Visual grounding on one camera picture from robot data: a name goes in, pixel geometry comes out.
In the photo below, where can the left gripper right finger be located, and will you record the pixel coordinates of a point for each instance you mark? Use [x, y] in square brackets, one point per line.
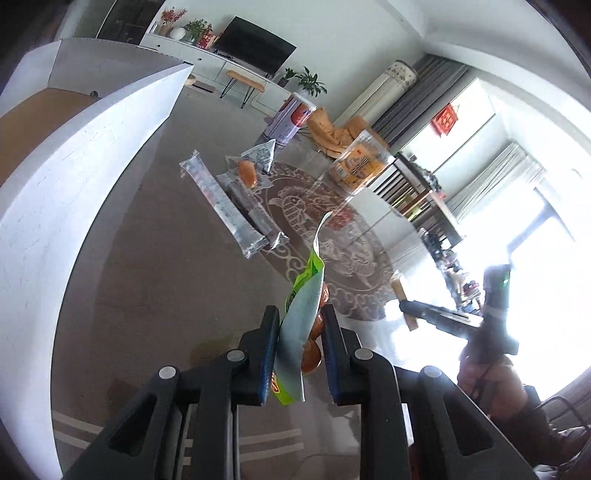
[414, 425]

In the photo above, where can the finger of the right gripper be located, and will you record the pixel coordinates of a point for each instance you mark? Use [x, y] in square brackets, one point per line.
[443, 318]

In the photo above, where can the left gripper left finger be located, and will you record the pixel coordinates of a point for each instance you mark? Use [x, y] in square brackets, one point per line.
[191, 415]

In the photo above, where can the green snack bag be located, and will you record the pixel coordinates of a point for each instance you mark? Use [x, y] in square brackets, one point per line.
[301, 310]

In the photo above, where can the dark chocolate bar packet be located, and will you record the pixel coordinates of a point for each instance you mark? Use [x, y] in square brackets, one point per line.
[254, 212]

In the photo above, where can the long clear cracker sleeve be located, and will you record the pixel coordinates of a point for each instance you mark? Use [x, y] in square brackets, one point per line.
[249, 240]

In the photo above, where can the silver grey snack packet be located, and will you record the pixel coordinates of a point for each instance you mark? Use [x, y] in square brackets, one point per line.
[262, 155]

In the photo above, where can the beige biscuit bar packet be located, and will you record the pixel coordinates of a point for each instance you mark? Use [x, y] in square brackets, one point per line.
[399, 291]

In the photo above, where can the person right hand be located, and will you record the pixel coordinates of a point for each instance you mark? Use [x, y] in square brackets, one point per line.
[496, 387]

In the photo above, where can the clear jar orange label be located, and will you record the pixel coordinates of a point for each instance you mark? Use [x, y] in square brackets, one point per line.
[361, 163]

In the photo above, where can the red window decoration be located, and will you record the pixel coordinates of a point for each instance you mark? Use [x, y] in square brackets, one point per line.
[444, 121]

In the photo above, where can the orange lounge chair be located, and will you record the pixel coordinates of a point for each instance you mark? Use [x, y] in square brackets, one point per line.
[330, 139]

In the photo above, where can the white floor air conditioner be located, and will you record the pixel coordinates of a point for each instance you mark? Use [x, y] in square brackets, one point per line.
[384, 92]

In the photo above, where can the grey curtain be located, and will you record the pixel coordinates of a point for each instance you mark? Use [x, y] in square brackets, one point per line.
[436, 75]

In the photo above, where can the red white milk powder can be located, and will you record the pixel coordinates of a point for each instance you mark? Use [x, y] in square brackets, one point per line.
[296, 110]

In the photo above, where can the green potted plant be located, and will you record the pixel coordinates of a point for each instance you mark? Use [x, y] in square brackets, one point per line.
[308, 84]

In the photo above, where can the white tv cabinet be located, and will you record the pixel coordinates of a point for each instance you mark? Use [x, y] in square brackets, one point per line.
[210, 69]

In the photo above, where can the wooden bench black legs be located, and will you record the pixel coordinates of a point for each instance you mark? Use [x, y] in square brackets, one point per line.
[252, 86]

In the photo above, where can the white storage box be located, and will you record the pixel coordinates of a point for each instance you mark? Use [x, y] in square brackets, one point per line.
[74, 113]

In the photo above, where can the black television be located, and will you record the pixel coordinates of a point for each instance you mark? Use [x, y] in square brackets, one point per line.
[254, 45]

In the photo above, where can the dark display cabinet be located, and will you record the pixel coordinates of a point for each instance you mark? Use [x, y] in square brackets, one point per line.
[128, 20]

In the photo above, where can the red flower arrangement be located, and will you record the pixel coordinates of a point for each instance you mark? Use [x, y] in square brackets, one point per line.
[168, 18]

